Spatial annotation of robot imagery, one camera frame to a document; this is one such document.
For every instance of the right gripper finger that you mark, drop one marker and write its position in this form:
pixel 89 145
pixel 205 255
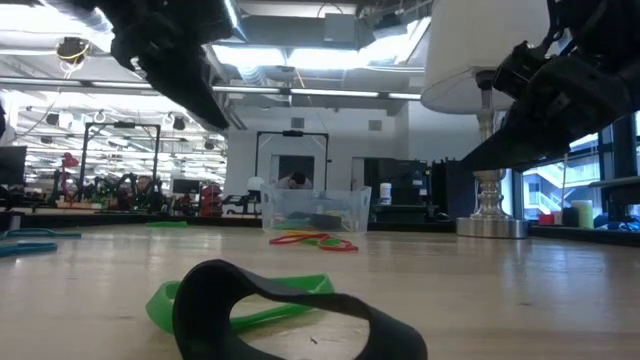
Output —
pixel 560 125

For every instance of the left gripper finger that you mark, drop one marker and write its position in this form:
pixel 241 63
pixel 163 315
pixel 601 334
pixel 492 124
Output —
pixel 190 85

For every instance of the red rubber band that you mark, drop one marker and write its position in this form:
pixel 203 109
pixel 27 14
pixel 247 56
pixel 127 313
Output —
pixel 276 241

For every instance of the yellow rubber band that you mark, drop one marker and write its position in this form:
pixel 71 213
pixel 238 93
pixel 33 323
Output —
pixel 300 233

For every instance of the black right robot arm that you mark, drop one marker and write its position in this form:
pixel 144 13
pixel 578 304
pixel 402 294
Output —
pixel 600 10

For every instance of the clear plastic bin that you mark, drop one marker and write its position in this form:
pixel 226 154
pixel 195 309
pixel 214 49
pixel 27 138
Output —
pixel 315 205

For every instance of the green cup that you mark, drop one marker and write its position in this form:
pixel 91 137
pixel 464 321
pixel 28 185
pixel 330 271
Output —
pixel 582 215

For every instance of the black cup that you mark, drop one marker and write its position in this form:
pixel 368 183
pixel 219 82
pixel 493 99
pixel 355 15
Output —
pixel 570 218

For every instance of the red box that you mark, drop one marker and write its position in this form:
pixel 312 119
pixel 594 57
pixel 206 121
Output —
pixel 546 219

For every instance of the black side desk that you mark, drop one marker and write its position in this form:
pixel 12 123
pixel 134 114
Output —
pixel 620 200

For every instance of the person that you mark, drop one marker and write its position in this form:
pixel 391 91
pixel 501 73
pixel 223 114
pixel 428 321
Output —
pixel 143 184
pixel 298 180

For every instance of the red stacked equipment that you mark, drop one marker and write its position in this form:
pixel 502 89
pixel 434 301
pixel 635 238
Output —
pixel 211 200

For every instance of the white shade table lamp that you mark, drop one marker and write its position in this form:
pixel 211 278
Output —
pixel 465 50

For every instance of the black cabinet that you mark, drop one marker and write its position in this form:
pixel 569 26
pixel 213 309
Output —
pixel 400 175
pixel 447 200

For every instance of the long ceiling light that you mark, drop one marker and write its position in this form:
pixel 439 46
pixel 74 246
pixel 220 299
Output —
pixel 330 93

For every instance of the grey ceiling box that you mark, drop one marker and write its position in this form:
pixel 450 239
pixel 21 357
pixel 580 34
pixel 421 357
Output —
pixel 340 27

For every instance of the white canister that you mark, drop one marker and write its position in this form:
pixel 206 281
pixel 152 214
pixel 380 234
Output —
pixel 385 195

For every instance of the black monitor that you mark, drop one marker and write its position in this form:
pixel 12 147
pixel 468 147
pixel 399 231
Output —
pixel 12 165

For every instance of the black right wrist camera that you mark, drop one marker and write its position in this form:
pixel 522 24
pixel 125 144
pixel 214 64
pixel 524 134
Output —
pixel 520 70

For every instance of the black camera rig frame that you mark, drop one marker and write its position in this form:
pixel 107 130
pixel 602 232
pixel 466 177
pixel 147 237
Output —
pixel 292 133
pixel 124 125

